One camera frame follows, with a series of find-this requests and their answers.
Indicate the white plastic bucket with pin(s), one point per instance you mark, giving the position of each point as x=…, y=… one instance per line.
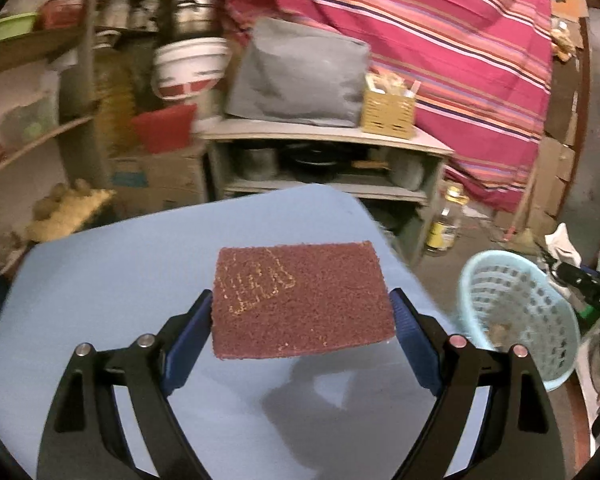
x=190, y=65

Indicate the red plastic basket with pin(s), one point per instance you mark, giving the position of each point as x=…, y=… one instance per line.
x=162, y=127

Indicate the brown crumpled paper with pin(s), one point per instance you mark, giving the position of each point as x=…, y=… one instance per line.
x=500, y=334

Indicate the blue tablecloth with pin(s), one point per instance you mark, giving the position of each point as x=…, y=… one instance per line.
x=105, y=285

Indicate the wooden shelf unit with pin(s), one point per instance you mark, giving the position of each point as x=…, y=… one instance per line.
x=25, y=55

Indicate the cardboard box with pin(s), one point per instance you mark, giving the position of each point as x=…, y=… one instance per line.
x=155, y=180

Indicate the light blue plastic basket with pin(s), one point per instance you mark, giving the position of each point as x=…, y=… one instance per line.
x=520, y=290

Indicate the yellow egg tray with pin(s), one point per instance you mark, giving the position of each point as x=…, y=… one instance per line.
x=75, y=210

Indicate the small metal pot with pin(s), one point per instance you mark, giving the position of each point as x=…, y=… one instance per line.
x=256, y=164

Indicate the pale plastic container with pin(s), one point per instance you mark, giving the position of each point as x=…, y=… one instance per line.
x=407, y=172

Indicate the yellow label oil bottle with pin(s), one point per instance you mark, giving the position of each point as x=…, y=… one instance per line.
x=442, y=235

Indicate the grey fabric bag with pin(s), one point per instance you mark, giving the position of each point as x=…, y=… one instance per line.
x=300, y=75

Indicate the straw broom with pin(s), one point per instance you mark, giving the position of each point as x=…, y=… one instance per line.
x=525, y=237

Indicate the bundle of chopsticks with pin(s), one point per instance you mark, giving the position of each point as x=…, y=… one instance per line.
x=390, y=85

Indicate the metal cooking pot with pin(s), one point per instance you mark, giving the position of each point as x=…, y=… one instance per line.
x=195, y=15

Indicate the red striped cloth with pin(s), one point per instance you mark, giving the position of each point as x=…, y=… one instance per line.
x=455, y=60

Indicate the bamboo utensil holder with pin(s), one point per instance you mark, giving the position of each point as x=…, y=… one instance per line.
x=387, y=115

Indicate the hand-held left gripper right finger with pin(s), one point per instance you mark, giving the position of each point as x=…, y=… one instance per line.
x=420, y=345

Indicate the small red basket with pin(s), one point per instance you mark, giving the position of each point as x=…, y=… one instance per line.
x=62, y=10

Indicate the white wrapper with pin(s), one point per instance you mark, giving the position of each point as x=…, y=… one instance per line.
x=564, y=245

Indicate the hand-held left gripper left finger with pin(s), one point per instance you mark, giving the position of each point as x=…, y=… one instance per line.
x=185, y=350

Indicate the green plastic tray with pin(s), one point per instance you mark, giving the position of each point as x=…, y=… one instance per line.
x=10, y=27

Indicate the black pan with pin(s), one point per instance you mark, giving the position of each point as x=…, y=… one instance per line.
x=315, y=160

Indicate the low wooden cabinet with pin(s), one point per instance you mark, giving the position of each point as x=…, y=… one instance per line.
x=330, y=132

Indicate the yellow oil jug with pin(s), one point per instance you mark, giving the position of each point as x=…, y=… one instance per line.
x=115, y=105

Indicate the maroon scouring pad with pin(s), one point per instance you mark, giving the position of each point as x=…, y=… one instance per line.
x=305, y=300

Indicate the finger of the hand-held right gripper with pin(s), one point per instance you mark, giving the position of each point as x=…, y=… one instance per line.
x=550, y=257

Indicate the cardboard wall panels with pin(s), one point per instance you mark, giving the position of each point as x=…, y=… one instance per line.
x=552, y=170

